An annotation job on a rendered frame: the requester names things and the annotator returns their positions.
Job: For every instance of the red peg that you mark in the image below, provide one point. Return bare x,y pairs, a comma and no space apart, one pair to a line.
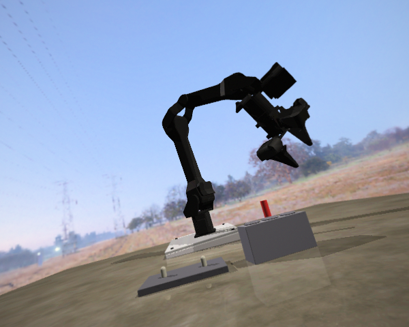
265,208

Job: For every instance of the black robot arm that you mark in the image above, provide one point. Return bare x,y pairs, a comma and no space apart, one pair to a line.
276,81

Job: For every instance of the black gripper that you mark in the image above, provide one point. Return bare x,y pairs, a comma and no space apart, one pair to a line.
273,148

